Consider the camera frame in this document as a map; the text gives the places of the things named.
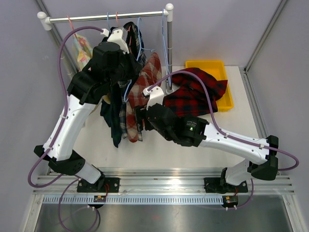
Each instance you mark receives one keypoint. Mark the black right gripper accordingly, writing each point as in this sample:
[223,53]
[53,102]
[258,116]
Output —
[140,113]

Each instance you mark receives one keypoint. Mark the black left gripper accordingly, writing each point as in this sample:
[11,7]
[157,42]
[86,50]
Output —
[135,66]

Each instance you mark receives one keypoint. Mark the rust beige plaid skirt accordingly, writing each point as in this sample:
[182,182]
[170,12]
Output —
[148,76]

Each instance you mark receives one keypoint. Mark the navy white plaid skirt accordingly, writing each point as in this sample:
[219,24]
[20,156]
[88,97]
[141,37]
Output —
[123,84]

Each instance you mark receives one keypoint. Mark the red navy plaid skirt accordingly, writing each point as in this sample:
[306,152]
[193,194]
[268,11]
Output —
[190,99]

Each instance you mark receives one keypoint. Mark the blue hanger of green skirt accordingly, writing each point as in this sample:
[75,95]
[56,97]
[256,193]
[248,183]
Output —
[108,21]

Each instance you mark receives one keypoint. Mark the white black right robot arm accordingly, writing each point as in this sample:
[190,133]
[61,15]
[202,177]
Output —
[260,160]

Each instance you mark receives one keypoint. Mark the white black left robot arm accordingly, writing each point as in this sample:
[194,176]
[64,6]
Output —
[111,63]

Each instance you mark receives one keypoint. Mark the dark green plaid skirt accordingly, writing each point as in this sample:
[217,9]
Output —
[110,110]

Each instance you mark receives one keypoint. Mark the pastel floral skirt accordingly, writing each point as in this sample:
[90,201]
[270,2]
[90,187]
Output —
[82,50]

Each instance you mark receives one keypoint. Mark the yellow plastic bin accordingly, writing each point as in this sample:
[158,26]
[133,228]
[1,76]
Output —
[215,68]

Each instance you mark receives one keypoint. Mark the white metal clothes rack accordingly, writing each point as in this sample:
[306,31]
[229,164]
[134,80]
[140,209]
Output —
[47,22]

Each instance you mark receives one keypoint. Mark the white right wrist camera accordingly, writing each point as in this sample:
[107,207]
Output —
[155,96]

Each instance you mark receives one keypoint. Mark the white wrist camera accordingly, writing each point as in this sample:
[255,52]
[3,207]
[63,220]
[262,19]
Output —
[117,36]
[155,96]

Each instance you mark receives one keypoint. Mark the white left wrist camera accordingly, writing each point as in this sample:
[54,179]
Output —
[117,36]

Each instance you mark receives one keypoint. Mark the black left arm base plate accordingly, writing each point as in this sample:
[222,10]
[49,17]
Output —
[104,184]

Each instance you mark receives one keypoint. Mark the slotted white cable duct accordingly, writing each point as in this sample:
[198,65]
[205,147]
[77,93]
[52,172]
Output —
[136,199]

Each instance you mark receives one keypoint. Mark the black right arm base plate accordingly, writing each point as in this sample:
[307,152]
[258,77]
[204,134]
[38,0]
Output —
[214,185]

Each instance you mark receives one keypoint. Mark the aluminium rail frame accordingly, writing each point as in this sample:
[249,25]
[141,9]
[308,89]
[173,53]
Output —
[160,183]

